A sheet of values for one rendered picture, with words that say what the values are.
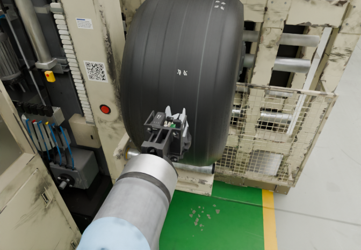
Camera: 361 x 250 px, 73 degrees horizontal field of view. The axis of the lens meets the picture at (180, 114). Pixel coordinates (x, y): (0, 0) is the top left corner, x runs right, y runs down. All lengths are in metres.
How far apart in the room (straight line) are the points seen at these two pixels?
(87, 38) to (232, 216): 1.49
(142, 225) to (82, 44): 0.65
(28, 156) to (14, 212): 0.20
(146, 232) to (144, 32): 0.46
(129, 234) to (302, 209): 1.82
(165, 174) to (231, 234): 1.47
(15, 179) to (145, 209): 0.80
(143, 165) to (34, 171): 0.81
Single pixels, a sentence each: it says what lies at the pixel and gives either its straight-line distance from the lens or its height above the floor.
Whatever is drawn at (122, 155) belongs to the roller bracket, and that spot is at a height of 0.93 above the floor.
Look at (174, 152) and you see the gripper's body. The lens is 0.47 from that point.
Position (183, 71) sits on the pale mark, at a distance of 0.58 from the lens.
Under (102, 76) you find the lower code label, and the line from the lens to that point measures 0.88.
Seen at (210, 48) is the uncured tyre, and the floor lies 1.39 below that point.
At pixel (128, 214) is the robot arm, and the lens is 0.33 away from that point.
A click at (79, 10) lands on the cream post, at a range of 0.82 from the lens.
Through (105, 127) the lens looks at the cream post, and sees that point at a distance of 1.04.
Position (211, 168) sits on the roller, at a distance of 0.92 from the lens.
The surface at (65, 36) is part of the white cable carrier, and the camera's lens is 0.90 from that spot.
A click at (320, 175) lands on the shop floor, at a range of 2.34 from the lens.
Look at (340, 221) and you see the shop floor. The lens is 2.14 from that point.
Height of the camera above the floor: 1.62
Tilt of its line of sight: 38 degrees down
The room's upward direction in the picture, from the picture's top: straight up
